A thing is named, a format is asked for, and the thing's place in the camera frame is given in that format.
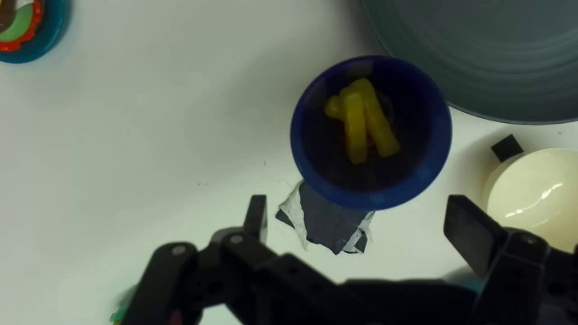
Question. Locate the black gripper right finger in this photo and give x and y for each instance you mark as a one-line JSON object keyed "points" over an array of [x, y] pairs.
{"points": [[481, 236]]}

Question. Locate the teal toy pan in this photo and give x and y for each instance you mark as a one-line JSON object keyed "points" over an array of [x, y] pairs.
{"points": [[53, 32]]}

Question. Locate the crumpled black silver foil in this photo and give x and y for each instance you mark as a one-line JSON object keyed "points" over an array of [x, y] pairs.
{"points": [[327, 231]]}

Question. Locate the translucent blue plastic cup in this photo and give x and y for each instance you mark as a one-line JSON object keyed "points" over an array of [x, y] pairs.
{"points": [[418, 119]]}

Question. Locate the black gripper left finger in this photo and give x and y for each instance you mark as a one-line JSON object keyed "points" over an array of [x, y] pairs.
{"points": [[255, 218]]}

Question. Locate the grey green round plate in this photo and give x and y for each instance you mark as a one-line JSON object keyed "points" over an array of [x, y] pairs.
{"points": [[481, 54]]}

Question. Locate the small cream bowl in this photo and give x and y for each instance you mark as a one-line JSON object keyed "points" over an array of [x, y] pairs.
{"points": [[535, 186]]}

